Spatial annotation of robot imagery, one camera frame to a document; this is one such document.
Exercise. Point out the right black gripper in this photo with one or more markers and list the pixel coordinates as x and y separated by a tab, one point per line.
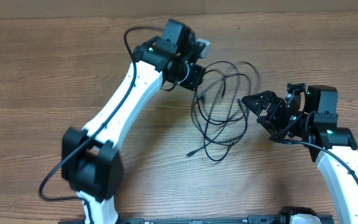
275	102

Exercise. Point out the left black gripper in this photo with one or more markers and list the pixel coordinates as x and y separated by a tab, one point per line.
194	79

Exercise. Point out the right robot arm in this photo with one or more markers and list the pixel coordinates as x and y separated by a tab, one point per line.
307	116

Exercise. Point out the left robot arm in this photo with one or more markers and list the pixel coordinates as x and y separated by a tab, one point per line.
91	161

